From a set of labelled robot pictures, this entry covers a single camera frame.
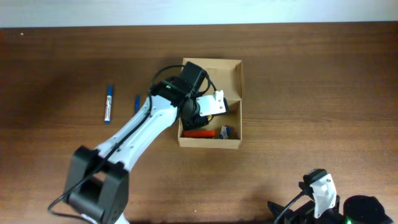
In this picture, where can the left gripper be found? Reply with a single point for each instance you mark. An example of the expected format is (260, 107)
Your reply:
(196, 122)

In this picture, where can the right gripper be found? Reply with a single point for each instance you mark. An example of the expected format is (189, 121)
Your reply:
(298, 211)

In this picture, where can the brown cardboard box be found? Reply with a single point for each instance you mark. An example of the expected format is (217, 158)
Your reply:
(227, 75)

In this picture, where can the red stapler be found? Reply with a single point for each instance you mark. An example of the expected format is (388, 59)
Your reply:
(206, 134)

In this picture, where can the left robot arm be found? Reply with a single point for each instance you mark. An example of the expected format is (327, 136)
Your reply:
(97, 185)

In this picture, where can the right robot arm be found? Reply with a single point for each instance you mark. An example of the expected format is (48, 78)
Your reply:
(357, 209)

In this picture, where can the blue ballpoint pen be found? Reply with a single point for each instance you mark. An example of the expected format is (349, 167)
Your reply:
(136, 104)

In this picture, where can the blue white marker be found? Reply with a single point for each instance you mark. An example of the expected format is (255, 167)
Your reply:
(109, 98)

